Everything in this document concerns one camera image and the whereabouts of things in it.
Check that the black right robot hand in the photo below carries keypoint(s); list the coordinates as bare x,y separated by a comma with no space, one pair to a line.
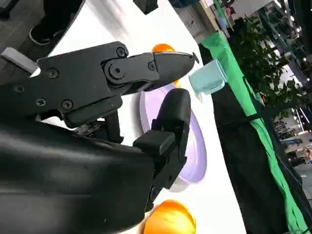
61,170

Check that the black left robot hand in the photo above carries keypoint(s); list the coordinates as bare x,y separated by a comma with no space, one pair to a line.
146,5

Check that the orange and white bread roll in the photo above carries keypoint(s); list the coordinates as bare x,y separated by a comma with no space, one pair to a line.
170,217
163,47

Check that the black shoe with grey sole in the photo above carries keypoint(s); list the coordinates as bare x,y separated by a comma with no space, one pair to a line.
53,22

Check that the pale green mug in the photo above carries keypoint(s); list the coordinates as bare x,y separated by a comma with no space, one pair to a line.
207,78

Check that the green cloth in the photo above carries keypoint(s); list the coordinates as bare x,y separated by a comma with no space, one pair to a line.
234,73

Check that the green leafy tree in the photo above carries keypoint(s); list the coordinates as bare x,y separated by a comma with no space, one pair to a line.
256,53

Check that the lilac plate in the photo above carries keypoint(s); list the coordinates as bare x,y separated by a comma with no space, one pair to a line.
197,146

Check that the black cloth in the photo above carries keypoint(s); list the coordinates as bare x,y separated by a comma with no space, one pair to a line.
243,158

